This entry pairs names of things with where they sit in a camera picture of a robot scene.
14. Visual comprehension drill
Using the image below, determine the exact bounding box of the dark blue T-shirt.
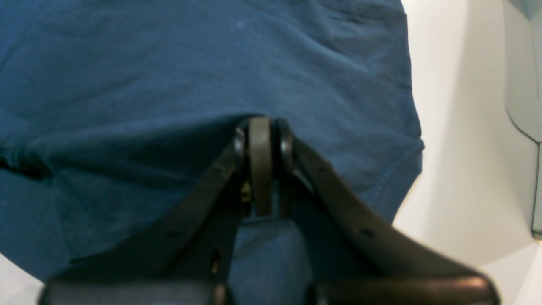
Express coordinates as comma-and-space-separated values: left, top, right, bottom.
0, 0, 424, 281

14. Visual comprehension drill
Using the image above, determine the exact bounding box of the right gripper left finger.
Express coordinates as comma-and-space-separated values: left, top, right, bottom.
38, 116, 271, 305

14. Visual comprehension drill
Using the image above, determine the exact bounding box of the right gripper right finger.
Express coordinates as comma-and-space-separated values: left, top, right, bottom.
273, 119, 500, 305

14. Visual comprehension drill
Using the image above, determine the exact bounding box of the grey plastic bin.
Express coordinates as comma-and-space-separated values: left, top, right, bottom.
503, 0, 542, 242

